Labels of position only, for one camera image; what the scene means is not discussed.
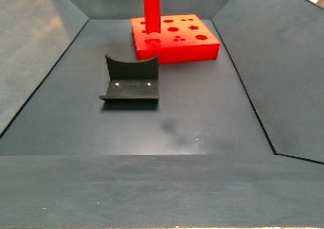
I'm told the black curved fixture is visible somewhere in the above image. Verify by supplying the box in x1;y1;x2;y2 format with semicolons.
99;56;159;110

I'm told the red arch bar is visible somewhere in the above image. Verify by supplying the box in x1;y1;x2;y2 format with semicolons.
143;0;160;35

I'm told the red foam shape-hole board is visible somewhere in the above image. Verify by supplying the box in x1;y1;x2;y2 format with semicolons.
129;14;219;64

